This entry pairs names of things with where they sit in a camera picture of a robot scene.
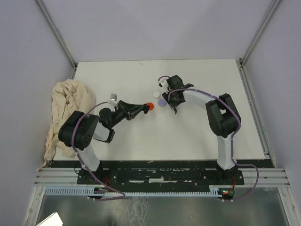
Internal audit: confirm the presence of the cream crumpled cloth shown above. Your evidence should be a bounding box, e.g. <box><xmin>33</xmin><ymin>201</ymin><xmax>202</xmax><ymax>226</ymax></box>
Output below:
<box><xmin>36</xmin><ymin>79</ymin><xmax>96</xmax><ymax>171</ymax></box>

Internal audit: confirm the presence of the slotted cable duct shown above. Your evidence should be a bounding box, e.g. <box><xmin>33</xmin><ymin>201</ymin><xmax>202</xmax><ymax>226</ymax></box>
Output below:
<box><xmin>44</xmin><ymin>186</ymin><xmax>222</xmax><ymax>197</ymax></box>

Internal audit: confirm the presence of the white earbud charging case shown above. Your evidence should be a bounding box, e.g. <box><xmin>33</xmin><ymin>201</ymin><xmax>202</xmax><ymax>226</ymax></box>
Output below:
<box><xmin>152</xmin><ymin>91</ymin><xmax>161</xmax><ymax>98</ymax></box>

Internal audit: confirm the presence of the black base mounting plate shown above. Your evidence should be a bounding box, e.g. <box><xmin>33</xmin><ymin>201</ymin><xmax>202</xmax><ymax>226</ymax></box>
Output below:
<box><xmin>78</xmin><ymin>161</ymin><xmax>245</xmax><ymax>186</ymax></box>

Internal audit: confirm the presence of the orange earbud charging case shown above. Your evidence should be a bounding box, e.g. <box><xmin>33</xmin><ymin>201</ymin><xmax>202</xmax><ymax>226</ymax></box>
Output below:
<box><xmin>147</xmin><ymin>102</ymin><xmax>154</xmax><ymax>111</ymax></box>

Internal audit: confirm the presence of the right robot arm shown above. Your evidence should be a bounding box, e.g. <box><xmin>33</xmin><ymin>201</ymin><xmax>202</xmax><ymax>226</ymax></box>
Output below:
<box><xmin>158</xmin><ymin>75</ymin><xmax>241</xmax><ymax>184</ymax></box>

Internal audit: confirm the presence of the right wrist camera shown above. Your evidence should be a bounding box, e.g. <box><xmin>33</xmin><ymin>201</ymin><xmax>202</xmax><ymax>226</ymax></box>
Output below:
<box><xmin>158</xmin><ymin>79</ymin><xmax>168</xmax><ymax>87</ymax></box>

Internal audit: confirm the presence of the lilac earbud charging case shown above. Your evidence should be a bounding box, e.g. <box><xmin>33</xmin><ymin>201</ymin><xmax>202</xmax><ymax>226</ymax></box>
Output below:
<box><xmin>158</xmin><ymin>99</ymin><xmax>167</xmax><ymax>107</ymax></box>

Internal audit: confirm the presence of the black earbud charging case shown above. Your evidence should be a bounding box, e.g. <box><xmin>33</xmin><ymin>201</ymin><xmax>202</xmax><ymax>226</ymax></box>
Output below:
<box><xmin>143</xmin><ymin>105</ymin><xmax>150</xmax><ymax>114</ymax></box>

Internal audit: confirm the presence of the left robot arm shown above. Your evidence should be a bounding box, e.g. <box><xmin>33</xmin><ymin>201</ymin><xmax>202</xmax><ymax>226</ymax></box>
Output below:
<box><xmin>58</xmin><ymin>99</ymin><xmax>151</xmax><ymax>184</ymax></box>

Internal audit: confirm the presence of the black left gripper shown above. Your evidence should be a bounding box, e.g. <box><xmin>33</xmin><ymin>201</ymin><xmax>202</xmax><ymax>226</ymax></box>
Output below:
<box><xmin>109</xmin><ymin>99</ymin><xmax>144</xmax><ymax>128</ymax></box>

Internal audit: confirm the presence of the white paper sheet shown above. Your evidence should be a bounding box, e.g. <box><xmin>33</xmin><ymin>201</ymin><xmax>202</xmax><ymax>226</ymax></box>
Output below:
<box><xmin>37</xmin><ymin>212</ymin><xmax>63</xmax><ymax>226</ymax></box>

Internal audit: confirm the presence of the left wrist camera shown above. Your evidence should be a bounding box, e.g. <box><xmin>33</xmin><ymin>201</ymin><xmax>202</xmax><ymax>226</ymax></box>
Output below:
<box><xmin>109</xmin><ymin>93</ymin><xmax>118</xmax><ymax>106</ymax></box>

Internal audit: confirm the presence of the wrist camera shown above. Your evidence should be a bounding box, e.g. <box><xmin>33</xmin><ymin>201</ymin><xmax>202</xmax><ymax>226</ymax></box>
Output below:
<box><xmin>109</xmin><ymin>93</ymin><xmax>118</xmax><ymax>106</ymax></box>
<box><xmin>158</xmin><ymin>79</ymin><xmax>168</xmax><ymax>87</ymax></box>

